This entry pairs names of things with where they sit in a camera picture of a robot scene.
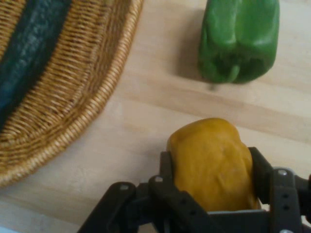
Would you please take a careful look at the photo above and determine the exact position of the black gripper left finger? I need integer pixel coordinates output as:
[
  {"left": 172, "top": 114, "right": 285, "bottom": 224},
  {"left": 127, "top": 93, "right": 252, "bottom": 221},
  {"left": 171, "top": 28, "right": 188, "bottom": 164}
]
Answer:
[{"left": 77, "top": 150, "right": 226, "bottom": 233}]

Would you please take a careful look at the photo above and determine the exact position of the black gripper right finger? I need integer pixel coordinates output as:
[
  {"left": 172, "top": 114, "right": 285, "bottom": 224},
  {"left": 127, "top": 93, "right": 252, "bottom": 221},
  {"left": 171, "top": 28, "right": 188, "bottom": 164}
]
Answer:
[{"left": 247, "top": 146, "right": 311, "bottom": 233}]

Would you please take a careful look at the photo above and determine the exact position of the yellow bell pepper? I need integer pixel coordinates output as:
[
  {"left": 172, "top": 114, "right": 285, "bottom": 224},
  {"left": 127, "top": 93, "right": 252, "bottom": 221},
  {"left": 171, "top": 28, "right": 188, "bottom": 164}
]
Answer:
[{"left": 166, "top": 117, "right": 262, "bottom": 212}]

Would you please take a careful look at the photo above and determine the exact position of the woven wicker basket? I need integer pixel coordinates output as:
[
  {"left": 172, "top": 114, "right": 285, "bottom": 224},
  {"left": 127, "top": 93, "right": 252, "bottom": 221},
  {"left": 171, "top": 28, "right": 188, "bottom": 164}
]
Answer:
[{"left": 0, "top": 0, "right": 144, "bottom": 187}]

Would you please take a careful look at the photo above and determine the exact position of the green bell pepper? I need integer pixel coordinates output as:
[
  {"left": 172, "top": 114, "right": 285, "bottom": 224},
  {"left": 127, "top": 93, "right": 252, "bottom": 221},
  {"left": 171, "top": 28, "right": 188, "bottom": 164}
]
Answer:
[{"left": 198, "top": 0, "right": 280, "bottom": 85}]

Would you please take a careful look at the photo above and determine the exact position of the dark green cloth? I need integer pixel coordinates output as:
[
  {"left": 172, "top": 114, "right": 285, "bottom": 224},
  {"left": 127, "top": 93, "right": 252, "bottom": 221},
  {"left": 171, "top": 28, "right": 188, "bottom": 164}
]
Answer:
[{"left": 0, "top": 0, "right": 73, "bottom": 132}]

